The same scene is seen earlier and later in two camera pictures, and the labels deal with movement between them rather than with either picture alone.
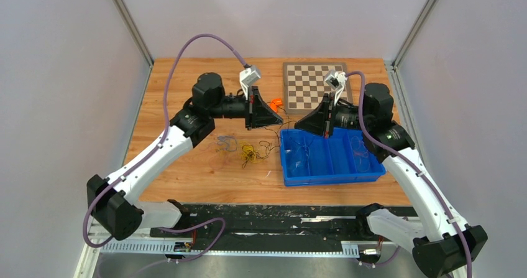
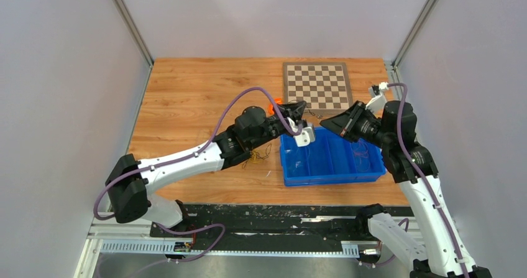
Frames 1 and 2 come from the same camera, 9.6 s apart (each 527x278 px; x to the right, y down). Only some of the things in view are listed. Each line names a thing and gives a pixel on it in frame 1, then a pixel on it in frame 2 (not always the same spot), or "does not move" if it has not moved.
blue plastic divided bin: (309, 158) does not move
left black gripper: (261, 109) to (295, 111)
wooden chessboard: (304, 84) does not move
